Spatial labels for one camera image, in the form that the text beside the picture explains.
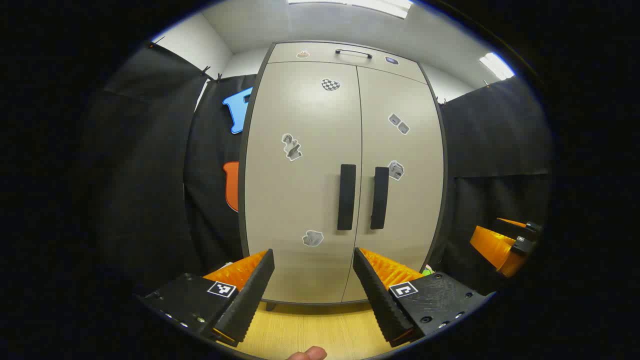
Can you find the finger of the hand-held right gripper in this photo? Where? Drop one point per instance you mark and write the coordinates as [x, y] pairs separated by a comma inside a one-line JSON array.
[[492, 247], [520, 227]]

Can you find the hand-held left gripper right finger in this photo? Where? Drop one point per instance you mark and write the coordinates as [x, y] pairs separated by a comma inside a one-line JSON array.
[[377, 295]]

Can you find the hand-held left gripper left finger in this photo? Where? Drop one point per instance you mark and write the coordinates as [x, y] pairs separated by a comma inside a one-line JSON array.
[[250, 295]]

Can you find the beige cabinet door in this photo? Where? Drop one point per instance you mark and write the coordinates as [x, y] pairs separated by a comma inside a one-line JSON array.
[[410, 210], [300, 200]]

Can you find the beige double-door shoe cabinet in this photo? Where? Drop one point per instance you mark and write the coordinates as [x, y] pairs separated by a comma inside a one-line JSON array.
[[345, 55]]

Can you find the beige cabinet top drawer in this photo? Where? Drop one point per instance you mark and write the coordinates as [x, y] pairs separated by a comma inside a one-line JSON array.
[[320, 54]]

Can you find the white booklet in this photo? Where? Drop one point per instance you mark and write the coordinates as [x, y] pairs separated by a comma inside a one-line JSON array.
[[226, 265]]

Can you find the small green object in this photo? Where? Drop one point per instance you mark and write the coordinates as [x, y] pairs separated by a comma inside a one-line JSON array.
[[427, 272]]

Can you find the black backdrop cloth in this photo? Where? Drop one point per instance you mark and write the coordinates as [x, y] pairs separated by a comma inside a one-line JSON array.
[[150, 175], [495, 140]]

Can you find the small ceiling light panel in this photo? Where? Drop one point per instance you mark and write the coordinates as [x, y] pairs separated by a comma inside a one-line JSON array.
[[496, 66]]

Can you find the long ceiling light panel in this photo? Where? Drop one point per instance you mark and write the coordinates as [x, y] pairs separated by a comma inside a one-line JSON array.
[[370, 5]]

